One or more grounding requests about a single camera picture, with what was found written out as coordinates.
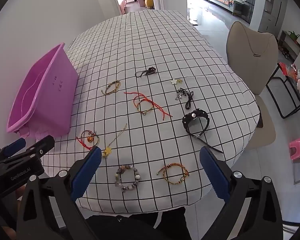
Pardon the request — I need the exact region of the dark brown cord bracelet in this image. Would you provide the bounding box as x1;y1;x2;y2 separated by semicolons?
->
135;66;158;78

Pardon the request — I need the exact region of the grey cabinet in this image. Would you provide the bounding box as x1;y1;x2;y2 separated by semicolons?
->
261;0;288;33

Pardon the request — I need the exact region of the grey beaded bracelet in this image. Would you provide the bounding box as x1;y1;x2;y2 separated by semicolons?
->
114;164;142;192

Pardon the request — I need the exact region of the multicolour braided bracelet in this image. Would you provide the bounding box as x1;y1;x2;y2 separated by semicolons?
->
156;164;190;185

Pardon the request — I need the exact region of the pink plastic bin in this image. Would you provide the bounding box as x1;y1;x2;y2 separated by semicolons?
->
6;42;78;140

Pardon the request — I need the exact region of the pink plastic stool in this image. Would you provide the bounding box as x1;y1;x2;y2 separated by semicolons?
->
289;137;300;162

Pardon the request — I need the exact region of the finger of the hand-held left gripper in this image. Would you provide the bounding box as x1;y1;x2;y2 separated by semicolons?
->
0;134;55;167
0;137;27;165

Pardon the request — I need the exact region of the black white checkered tablecloth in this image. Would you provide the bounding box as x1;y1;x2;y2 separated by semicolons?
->
36;9;260;214

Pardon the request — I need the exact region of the olive yellow braided bracelet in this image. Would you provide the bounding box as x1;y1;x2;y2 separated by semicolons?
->
101;80;121;95

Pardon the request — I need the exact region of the red cord braided bracelet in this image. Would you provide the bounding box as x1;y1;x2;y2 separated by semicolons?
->
124;92;173;118

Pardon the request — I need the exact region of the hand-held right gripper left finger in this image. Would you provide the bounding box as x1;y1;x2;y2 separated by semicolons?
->
15;145;103;240

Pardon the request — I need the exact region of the beige chair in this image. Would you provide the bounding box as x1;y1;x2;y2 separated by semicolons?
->
226;21;279;150

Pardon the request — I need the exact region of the yellow star pendant necklace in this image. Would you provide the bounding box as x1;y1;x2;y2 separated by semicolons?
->
102;123;128;159

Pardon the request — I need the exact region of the red paper packet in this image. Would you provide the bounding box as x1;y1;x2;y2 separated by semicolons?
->
279;62;298;79

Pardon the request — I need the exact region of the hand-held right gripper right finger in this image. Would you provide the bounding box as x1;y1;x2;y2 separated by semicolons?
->
199;145;283;240

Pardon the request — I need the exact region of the black studded leather bracelet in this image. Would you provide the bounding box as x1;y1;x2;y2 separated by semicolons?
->
182;108;224;153

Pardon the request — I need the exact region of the red bracelet with heart charm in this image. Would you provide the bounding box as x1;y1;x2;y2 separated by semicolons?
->
76;130;100;152

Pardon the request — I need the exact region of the black frame side table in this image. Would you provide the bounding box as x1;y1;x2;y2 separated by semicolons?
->
266;62;300;119

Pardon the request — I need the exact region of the black cord pendant necklace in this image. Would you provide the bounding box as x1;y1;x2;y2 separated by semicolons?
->
175;87;194;110

